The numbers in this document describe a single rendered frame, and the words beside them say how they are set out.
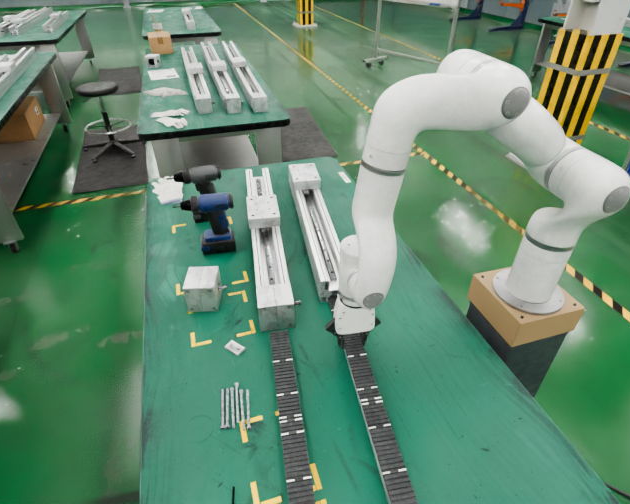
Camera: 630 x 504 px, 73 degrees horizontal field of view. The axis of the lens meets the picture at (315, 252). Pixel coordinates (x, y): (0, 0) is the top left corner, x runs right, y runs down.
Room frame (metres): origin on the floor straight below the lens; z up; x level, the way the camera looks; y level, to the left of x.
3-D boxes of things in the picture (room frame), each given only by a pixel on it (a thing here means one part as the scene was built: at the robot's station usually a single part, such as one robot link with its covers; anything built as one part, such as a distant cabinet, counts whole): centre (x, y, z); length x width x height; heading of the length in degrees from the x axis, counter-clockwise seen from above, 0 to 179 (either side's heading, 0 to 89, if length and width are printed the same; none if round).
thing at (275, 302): (0.89, 0.10, 0.83); 0.12 x 0.09 x 0.10; 100
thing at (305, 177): (1.60, 0.04, 0.87); 0.16 x 0.11 x 0.07; 10
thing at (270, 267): (1.32, 0.19, 0.82); 0.80 x 0.10 x 0.09; 10
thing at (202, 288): (0.96, 0.33, 0.83); 0.11 x 0.10 x 0.10; 93
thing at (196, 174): (1.44, 0.45, 0.89); 0.20 x 0.08 x 0.22; 108
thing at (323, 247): (1.35, 0.00, 0.82); 0.80 x 0.10 x 0.09; 10
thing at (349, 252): (0.76, -0.10, 1.07); 0.09 x 0.08 x 0.13; 13
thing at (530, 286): (0.90, -0.61, 0.96); 0.19 x 0.19 x 0.18
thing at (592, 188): (0.87, -0.62, 1.17); 0.19 x 0.12 x 0.24; 14
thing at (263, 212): (1.32, 0.19, 0.87); 0.16 x 0.11 x 0.07; 10
